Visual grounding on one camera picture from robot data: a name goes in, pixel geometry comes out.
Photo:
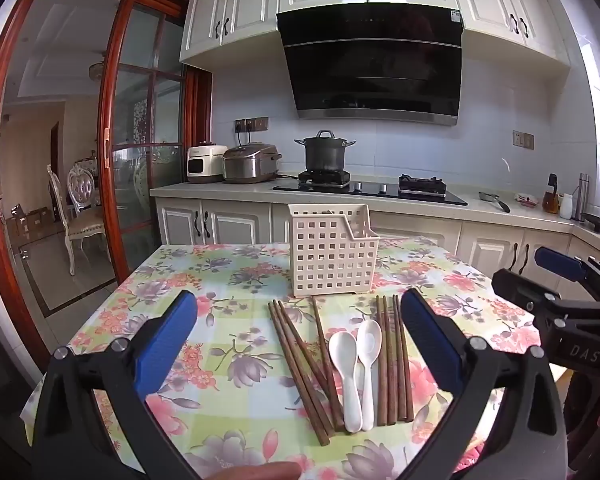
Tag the small white bottle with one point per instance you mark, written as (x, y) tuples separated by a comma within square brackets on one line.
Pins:
[(566, 207)]

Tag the black range hood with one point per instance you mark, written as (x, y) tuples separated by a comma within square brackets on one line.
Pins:
[(370, 60)]

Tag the cream plastic utensil basket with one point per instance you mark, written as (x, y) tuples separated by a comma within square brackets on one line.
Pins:
[(325, 260)]

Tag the gold wall socket with plugs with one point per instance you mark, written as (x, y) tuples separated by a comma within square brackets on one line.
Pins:
[(257, 123)]

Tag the white soup spoon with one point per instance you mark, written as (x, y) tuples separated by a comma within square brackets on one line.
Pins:
[(370, 337), (342, 355)]

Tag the silver rice cooker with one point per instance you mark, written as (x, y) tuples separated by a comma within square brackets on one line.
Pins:
[(250, 162)]

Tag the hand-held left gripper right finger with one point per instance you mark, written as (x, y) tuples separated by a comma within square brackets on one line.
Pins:
[(430, 340)]

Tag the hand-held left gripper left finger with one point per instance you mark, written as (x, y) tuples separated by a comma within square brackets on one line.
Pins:
[(167, 340)]

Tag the floral tablecloth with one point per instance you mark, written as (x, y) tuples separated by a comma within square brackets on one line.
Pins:
[(220, 280)]

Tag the small red and white dish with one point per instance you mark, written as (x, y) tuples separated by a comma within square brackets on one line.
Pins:
[(526, 200)]

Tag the person's left hand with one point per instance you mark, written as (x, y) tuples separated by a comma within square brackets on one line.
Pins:
[(265, 472)]

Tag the wooden-framed glass sliding door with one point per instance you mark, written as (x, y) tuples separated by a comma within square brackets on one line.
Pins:
[(107, 110)]

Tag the ceiling lamp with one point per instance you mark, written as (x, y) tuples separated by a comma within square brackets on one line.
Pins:
[(97, 67)]

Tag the small steel saucepan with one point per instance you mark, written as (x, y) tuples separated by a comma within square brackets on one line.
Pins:
[(490, 196)]

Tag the beige kitchen countertop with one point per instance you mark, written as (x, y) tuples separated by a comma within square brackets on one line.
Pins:
[(260, 190)]

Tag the brown cardboard box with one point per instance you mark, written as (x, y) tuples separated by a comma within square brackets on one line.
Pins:
[(41, 220), (17, 222)]

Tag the black glass gas cooktop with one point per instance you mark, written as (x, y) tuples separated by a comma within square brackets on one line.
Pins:
[(380, 189)]

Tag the white countertop cooker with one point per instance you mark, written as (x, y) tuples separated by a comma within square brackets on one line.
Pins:
[(205, 162)]

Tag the white tufted-back dining chair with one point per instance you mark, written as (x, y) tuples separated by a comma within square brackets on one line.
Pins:
[(82, 185)]

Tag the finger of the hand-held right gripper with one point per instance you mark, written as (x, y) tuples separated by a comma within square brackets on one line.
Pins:
[(517, 287), (557, 262)]

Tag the dark grey stockpot with lid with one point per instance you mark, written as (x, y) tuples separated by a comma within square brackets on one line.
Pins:
[(325, 155)]

